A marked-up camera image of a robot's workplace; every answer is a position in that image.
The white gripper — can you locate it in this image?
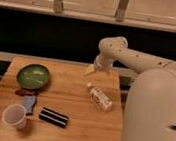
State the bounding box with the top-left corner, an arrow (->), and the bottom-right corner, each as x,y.
85,55 -> 113,76

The white plastic bottle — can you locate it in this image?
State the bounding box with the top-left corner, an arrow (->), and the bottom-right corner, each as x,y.
87,82 -> 113,111

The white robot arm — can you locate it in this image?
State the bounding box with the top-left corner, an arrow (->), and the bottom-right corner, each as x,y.
85,36 -> 176,141

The green bowl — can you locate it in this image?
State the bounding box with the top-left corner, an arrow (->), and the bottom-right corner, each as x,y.
16,63 -> 51,90

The black white striped block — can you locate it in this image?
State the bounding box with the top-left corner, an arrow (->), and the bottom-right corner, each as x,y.
38,107 -> 69,128

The blue sponge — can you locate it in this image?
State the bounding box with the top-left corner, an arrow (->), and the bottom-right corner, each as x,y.
23,95 -> 37,115

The dark red object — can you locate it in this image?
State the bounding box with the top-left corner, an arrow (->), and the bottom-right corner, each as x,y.
15,89 -> 35,96

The translucent plastic cup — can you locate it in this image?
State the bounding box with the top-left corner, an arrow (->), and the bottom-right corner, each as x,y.
1,103 -> 27,130

